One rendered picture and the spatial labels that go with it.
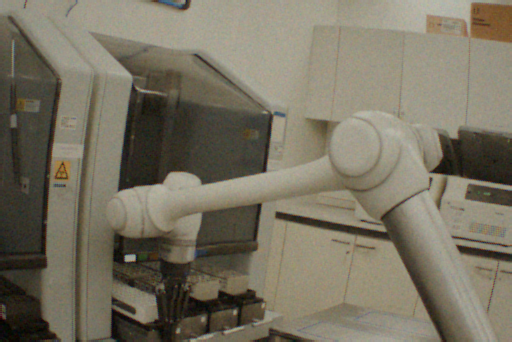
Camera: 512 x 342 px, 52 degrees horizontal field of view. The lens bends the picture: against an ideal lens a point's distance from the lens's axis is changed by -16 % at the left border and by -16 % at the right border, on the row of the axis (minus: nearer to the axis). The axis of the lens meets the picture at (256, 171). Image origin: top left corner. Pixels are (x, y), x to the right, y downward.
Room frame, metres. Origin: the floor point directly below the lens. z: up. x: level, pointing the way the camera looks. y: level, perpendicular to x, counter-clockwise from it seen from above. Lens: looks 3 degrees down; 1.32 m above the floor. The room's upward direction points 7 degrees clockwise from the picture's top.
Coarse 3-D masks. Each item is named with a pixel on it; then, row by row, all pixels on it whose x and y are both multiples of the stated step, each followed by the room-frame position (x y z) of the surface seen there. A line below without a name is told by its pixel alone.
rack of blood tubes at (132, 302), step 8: (112, 280) 1.64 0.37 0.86; (112, 288) 1.55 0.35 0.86; (120, 288) 1.57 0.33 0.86; (128, 288) 1.59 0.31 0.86; (112, 296) 1.51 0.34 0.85; (120, 296) 1.49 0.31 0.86; (128, 296) 1.50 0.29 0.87; (136, 296) 1.53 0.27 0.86; (144, 296) 1.54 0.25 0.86; (152, 296) 1.56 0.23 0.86; (112, 304) 1.51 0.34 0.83; (120, 304) 1.59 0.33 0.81; (128, 304) 1.47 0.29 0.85; (136, 304) 1.45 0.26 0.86; (144, 304) 1.47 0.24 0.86; (152, 304) 1.47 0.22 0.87; (120, 312) 1.49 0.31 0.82; (128, 312) 1.47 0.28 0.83; (136, 312) 1.45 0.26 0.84; (144, 312) 1.44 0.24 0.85; (152, 312) 1.46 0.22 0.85; (144, 320) 1.44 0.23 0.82; (152, 320) 1.47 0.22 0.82
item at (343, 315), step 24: (336, 312) 1.79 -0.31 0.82; (360, 312) 1.81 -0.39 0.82; (384, 312) 1.82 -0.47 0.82; (288, 336) 1.53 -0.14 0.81; (312, 336) 1.52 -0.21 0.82; (336, 336) 1.53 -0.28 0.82; (360, 336) 1.54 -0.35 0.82; (384, 336) 1.55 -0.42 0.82; (408, 336) 1.55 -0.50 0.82; (432, 336) 1.56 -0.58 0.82
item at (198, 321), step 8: (192, 312) 1.62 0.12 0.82; (200, 312) 1.65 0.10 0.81; (184, 320) 1.58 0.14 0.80; (192, 320) 1.61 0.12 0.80; (200, 320) 1.64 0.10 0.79; (184, 328) 1.58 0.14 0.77; (192, 328) 1.61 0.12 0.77; (200, 328) 1.64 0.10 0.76; (184, 336) 1.58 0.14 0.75; (192, 336) 1.60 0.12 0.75; (208, 336) 1.61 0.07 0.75
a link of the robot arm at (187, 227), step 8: (168, 176) 1.43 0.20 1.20; (176, 176) 1.42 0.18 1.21; (184, 176) 1.42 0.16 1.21; (192, 176) 1.43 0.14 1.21; (168, 184) 1.41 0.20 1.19; (176, 184) 1.40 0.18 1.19; (184, 184) 1.41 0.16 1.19; (192, 184) 1.42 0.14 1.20; (200, 184) 1.44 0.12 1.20; (192, 216) 1.41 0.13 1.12; (200, 216) 1.44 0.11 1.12; (184, 224) 1.39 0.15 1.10; (192, 224) 1.41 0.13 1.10; (176, 232) 1.39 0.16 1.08; (184, 232) 1.40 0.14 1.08; (192, 232) 1.42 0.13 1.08; (184, 240) 1.41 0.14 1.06; (192, 240) 1.43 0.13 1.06
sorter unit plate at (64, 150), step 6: (54, 144) 1.28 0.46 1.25; (60, 144) 1.29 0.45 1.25; (66, 144) 1.31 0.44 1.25; (72, 144) 1.32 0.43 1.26; (54, 150) 1.28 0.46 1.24; (60, 150) 1.29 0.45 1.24; (66, 150) 1.31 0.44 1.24; (72, 150) 1.32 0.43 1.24; (78, 150) 1.34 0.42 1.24; (54, 156) 1.28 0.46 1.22; (60, 156) 1.30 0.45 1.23; (66, 156) 1.31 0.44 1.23; (72, 156) 1.33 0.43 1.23; (78, 156) 1.34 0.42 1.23
